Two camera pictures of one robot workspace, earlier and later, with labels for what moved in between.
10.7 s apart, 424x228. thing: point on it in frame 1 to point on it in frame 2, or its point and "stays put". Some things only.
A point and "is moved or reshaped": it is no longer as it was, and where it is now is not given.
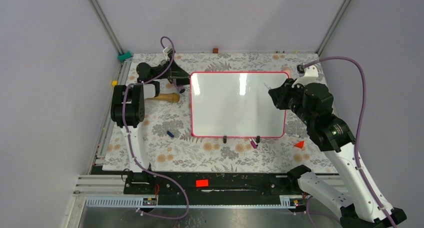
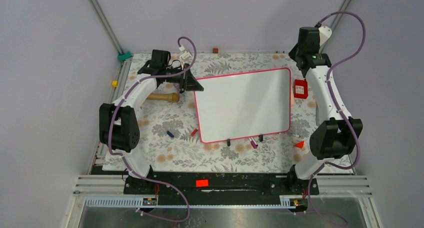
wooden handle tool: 172,97 stays put
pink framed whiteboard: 235,104 is moved or reshaped
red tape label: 202,183 stays put
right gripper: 280,93 to 292,53
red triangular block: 299,144 stays put
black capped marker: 254,141 stays put
